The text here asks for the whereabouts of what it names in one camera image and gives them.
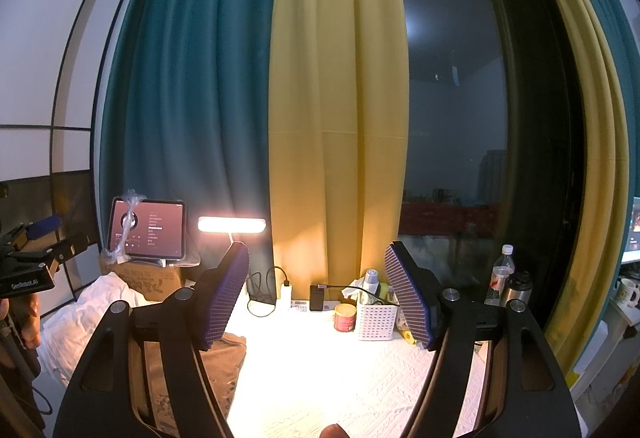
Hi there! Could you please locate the person's left hand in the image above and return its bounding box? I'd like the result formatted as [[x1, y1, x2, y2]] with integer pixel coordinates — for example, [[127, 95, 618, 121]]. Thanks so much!
[[10, 290, 42, 349]]

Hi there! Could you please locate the dark brown T-shirt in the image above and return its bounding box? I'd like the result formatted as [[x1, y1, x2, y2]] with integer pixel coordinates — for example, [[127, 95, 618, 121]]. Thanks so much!
[[127, 330, 248, 438]]

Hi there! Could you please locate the black lamp cable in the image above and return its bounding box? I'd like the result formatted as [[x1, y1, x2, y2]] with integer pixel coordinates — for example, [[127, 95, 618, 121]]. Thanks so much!
[[247, 265, 291, 318]]

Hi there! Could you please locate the white side shelf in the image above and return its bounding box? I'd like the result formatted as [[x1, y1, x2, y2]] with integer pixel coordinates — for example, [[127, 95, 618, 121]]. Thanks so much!
[[575, 268, 640, 409]]

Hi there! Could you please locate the clear plastic water bottle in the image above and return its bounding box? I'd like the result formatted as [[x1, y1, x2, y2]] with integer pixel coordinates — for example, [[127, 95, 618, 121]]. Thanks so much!
[[484, 244, 516, 308]]

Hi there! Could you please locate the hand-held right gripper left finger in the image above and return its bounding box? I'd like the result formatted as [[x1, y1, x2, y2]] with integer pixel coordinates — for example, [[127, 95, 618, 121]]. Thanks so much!
[[52, 240, 251, 438]]

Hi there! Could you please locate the brown cardboard box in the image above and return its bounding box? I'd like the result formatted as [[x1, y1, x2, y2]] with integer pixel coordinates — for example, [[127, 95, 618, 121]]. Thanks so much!
[[97, 253, 201, 304]]

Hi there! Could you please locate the crumpled white sheet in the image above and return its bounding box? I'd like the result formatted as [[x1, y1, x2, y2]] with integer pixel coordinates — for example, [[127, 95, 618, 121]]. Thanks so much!
[[37, 274, 156, 386]]

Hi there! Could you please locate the black charging cable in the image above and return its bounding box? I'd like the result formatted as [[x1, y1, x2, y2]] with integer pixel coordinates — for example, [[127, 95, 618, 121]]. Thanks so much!
[[325, 284, 381, 299]]

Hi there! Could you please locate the white desk lamp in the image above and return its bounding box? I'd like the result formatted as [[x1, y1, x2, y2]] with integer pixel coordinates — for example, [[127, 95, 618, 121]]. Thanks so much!
[[197, 215, 267, 246]]

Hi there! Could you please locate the yellow curtain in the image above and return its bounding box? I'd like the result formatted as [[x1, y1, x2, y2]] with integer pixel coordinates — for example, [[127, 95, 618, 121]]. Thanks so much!
[[267, 0, 411, 309], [505, 0, 631, 369]]

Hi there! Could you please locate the white spray bottle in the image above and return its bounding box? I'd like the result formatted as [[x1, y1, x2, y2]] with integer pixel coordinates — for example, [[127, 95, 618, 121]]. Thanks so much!
[[364, 269, 381, 306]]

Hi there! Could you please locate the white power strip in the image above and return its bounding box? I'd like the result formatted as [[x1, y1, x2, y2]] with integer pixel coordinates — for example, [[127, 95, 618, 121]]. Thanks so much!
[[290, 299, 361, 314]]

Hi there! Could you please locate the crumpled white tissue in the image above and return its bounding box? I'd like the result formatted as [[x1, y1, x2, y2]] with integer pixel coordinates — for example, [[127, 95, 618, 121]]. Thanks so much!
[[347, 277, 368, 304]]

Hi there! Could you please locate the white textured table cover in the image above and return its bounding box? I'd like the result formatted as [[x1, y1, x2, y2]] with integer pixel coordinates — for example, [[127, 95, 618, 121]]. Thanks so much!
[[30, 275, 501, 438]]

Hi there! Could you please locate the stainless steel tumbler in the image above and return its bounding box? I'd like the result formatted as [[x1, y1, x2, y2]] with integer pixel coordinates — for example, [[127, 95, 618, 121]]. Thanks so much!
[[501, 270, 533, 306]]

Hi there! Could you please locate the white plastic basket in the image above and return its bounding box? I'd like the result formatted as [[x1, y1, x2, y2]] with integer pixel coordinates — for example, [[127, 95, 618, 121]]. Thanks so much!
[[356, 300, 401, 341]]

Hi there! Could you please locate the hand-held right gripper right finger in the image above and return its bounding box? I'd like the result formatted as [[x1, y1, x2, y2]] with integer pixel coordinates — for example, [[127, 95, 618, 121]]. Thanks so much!
[[384, 240, 583, 438]]

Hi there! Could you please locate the computer monitor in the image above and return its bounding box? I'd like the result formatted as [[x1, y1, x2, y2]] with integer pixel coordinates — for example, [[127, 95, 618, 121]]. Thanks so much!
[[620, 195, 640, 264]]

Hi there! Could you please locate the white mug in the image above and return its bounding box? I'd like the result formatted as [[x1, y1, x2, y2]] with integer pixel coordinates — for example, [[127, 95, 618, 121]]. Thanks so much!
[[614, 278, 640, 309]]

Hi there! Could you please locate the dark glass window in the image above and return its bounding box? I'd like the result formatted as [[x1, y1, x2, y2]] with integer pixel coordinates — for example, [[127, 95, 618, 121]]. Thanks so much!
[[387, 0, 586, 319]]

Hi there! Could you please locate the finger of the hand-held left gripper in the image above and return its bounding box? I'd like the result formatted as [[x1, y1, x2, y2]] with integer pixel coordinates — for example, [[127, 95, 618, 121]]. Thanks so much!
[[30, 232, 102, 274], [15, 215, 63, 249]]

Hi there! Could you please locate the teal curtain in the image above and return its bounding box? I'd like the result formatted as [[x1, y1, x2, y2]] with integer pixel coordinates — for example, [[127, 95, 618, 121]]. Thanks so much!
[[547, 0, 640, 349], [97, 0, 283, 279]]

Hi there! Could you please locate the red tin can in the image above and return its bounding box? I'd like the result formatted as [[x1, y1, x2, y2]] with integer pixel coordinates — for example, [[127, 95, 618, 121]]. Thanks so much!
[[334, 303, 357, 333]]

